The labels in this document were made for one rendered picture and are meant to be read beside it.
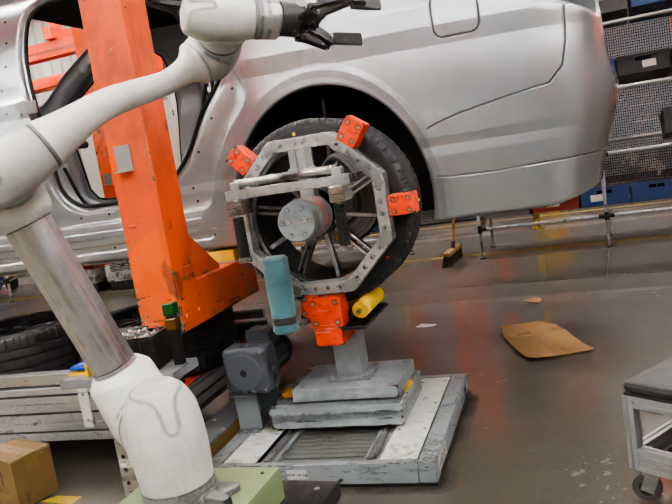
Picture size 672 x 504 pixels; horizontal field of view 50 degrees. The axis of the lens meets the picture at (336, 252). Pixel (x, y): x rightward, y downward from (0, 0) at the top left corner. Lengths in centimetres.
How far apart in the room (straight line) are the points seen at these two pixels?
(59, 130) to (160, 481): 71
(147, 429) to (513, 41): 183
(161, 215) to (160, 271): 19
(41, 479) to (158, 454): 142
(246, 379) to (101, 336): 110
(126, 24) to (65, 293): 118
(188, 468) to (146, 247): 117
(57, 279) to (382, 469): 121
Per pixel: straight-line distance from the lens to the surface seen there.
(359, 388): 262
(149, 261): 257
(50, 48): 1116
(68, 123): 150
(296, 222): 233
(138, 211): 256
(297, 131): 255
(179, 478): 155
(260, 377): 267
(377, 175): 239
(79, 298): 166
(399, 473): 236
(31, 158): 147
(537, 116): 269
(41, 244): 164
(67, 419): 306
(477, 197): 271
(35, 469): 290
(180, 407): 153
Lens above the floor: 104
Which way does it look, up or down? 7 degrees down
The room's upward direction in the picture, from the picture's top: 9 degrees counter-clockwise
